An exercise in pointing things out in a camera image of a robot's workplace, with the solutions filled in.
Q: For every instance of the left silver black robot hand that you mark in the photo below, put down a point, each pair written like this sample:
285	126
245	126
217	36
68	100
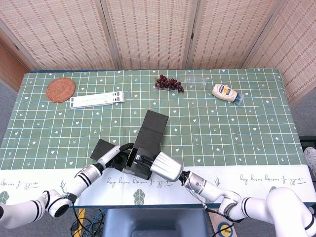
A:
111	155

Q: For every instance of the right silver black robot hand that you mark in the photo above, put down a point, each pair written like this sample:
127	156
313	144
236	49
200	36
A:
165	165

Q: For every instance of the black foldable cardboard box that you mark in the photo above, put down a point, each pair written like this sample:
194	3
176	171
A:
150	138

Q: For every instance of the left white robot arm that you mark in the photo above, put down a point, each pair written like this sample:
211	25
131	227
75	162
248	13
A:
84	177

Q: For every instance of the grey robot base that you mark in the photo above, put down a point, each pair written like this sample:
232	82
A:
153	222

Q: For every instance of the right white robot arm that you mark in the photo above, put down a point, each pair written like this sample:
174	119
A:
209	188

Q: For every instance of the white folding laptop stand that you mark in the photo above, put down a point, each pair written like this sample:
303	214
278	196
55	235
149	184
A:
96	99

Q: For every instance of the green checked tablecloth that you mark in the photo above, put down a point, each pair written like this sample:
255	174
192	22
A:
222	123

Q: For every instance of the dark red grape bunch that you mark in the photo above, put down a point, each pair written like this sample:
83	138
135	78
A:
165	82

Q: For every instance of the round woven rattan coaster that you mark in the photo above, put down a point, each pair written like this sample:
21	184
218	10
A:
60	89

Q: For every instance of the clear plastic cup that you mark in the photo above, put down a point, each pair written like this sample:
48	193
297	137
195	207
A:
195	82

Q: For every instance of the wooden board with yellow disc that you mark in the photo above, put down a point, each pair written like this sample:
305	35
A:
225	230

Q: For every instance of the cream mayonnaise squeeze bottle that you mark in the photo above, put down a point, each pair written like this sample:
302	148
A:
223	91

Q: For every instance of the woven bamboo folding screen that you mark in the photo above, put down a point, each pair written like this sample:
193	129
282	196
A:
153	32

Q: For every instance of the brown wooden door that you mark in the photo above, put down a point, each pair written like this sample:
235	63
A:
10	69

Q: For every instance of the black furniture base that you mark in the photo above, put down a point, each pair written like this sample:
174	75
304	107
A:
308	142

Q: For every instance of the white sneaker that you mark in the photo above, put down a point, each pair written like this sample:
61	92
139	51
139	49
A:
311	158

